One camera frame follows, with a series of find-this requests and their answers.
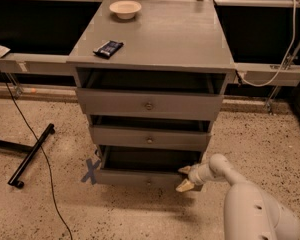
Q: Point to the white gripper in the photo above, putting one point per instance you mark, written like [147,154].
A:
[197,174]

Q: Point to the grey bottom drawer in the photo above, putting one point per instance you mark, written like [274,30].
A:
[143,167]

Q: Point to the grey drawer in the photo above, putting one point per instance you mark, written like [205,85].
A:
[143,167]
[147,138]
[182,106]

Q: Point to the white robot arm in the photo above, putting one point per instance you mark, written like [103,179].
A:
[249,212]

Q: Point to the grey middle drawer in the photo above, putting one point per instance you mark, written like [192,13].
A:
[147,138]

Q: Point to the grey top drawer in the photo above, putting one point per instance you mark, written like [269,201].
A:
[182,106]

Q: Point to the grey drawer cabinet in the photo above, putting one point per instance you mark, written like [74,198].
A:
[180,51]

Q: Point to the blue tape cross mark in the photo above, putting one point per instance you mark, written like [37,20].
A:
[90,174]

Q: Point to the dark blue snack packet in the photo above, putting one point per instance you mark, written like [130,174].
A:
[108,49]

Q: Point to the black wheeled stand base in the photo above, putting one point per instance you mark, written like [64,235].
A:
[30,152]

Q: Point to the white ceramic bowl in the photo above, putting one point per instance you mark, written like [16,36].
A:
[125,10]

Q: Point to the grey metal rail frame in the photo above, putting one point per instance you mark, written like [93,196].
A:
[50,63]

